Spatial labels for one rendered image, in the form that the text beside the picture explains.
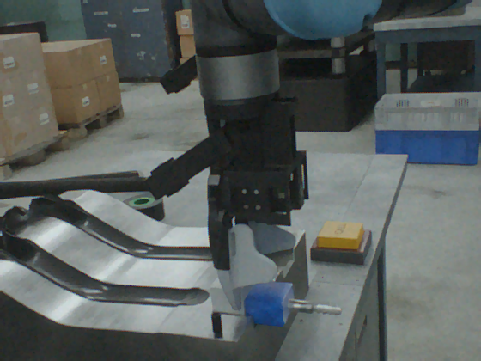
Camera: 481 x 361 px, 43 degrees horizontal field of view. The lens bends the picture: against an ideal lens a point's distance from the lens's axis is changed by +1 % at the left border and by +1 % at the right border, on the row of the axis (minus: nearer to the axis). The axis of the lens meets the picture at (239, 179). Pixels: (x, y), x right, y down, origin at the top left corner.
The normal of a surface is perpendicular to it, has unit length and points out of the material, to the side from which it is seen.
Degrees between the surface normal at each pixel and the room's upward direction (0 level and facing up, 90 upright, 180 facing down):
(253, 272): 80
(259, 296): 0
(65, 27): 90
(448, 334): 0
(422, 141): 91
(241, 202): 90
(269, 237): 100
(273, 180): 90
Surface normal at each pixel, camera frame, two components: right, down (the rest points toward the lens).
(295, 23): -0.56, 0.80
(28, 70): 0.92, -0.09
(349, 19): 0.53, 0.22
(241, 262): -0.36, 0.16
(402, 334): -0.10, -0.94
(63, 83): -0.25, 0.39
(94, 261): 0.31, -0.84
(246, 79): 0.15, 0.31
